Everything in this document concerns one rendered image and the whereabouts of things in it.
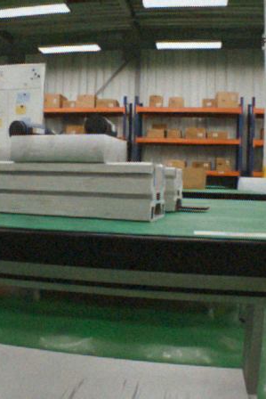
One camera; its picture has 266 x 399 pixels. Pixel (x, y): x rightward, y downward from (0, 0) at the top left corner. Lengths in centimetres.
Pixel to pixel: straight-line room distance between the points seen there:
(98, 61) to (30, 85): 819
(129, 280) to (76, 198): 15
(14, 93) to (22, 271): 355
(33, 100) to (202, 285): 355
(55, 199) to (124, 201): 11
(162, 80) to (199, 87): 109
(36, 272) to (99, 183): 16
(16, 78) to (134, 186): 360
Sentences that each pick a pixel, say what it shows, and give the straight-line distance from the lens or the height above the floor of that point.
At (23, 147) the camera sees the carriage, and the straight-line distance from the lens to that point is 64.
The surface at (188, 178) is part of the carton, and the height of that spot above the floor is 85.
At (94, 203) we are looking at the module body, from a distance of 59.
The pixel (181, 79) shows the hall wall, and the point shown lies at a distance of 1163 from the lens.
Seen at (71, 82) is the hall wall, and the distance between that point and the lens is 1222.
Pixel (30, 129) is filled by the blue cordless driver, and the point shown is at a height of 97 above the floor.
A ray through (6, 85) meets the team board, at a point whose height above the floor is 175.
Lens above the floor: 84
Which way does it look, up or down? 3 degrees down
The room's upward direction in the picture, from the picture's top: 2 degrees clockwise
